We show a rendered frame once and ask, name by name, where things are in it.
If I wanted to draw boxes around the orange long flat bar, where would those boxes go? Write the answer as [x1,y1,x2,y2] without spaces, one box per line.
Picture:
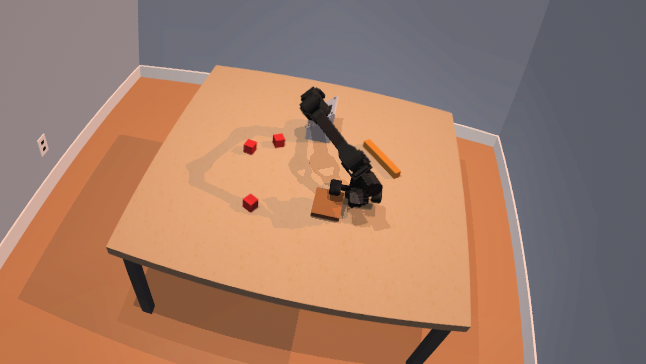
[363,139,401,179]

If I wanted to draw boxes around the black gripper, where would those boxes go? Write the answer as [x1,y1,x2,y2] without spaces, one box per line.
[329,177,382,204]

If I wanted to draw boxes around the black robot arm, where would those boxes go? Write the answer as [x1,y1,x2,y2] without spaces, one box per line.
[300,87,383,208]

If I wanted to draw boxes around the small red cube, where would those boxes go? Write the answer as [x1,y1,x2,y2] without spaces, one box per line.
[272,134,285,148]
[242,194,258,213]
[243,139,257,155]

